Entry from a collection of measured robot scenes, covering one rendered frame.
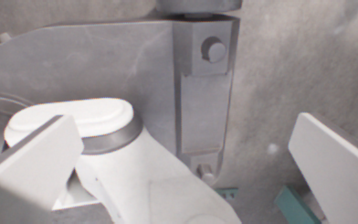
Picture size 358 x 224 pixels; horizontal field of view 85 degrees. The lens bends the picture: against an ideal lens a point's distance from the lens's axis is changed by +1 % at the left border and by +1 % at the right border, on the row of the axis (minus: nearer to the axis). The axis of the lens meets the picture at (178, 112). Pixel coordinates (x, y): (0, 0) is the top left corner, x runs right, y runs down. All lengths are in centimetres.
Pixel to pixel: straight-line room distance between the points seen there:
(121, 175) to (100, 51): 27
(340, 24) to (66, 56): 84
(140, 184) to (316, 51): 76
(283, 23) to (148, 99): 50
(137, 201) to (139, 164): 6
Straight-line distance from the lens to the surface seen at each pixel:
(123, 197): 29
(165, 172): 30
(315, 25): 84
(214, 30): 43
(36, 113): 42
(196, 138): 56
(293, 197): 127
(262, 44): 74
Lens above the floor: 61
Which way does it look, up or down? 58 degrees down
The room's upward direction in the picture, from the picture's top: 161 degrees clockwise
